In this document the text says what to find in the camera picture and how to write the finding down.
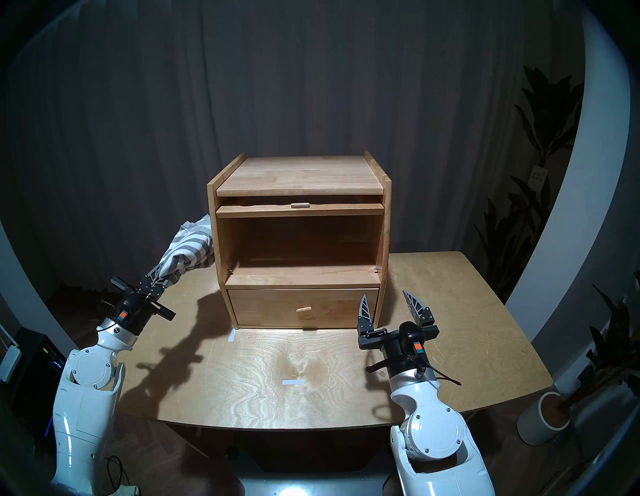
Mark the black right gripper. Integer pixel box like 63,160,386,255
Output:
357,289,440,377

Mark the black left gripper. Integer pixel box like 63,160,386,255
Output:
111,264,177,335

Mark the grey white striped shirt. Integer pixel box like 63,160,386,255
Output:
150,214,216,288

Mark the wooden flap door with knob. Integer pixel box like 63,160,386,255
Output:
216,196,386,219

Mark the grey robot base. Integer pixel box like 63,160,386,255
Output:
235,470,396,496

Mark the wooden drawer with knob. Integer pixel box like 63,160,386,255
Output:
226,287,380,329

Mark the black computer tower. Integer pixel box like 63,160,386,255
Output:
10,327,68,441

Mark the grey curtain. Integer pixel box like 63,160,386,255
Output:
7,0,586,296

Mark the white box device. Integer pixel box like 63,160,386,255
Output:
0,325,22,383

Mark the wooden cabinet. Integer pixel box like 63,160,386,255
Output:
207,150,392,330

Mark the white round plant pot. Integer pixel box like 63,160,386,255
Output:
516,391,571,447

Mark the dark potted plant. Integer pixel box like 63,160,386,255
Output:
570,270,640,411

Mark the tall dark leafy plant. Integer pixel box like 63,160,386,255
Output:
472,65,586,301

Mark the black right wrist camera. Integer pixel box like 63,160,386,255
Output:
398,321,427,357

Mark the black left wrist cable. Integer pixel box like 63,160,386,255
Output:
96,298,126,335

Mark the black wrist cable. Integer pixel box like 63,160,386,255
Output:
96,298,126,335
365,345,463,387

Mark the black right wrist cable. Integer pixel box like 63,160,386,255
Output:
365,345,463,387

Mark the black floor cable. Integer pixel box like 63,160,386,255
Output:
102,455,133,493

